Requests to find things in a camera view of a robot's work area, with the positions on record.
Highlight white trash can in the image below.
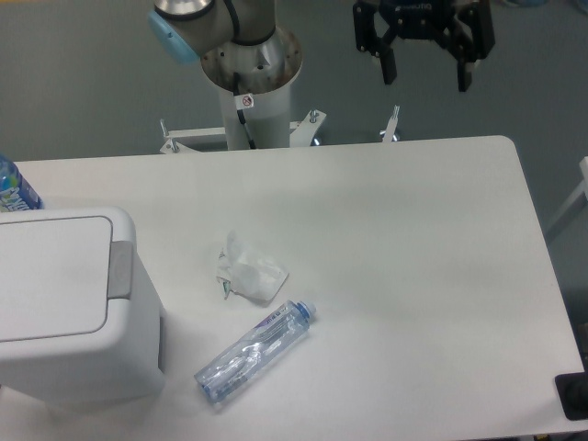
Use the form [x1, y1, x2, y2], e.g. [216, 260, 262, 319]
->
[1, 207, 165, 403]

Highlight black table clamp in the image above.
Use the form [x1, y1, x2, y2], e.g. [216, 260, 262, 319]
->
[555, 372, 587, 421]

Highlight white frame at right edge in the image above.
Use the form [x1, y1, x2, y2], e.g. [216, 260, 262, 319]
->
[544, 156, 587, 244]

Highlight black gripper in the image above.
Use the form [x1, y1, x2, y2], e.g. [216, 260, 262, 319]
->
[353, 0, 495, 92]

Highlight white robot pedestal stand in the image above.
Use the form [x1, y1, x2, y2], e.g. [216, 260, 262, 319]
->
[158, 59, 401, 155]

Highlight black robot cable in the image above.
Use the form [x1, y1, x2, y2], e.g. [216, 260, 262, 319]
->
[221, 0, 257, 151]

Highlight grey trash can push button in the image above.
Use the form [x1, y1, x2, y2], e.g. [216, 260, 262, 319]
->
[107, 241, 134, 300]

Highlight blue labelled bottle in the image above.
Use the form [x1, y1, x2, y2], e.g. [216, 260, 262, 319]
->
[1, 155, 44, 212]

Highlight empty clear plastic bottle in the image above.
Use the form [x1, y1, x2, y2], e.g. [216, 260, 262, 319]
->
[194, 300, 316, 404]

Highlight crumpled white plastic wrapper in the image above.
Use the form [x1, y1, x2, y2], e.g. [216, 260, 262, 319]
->
[216, 231, 289, 305]

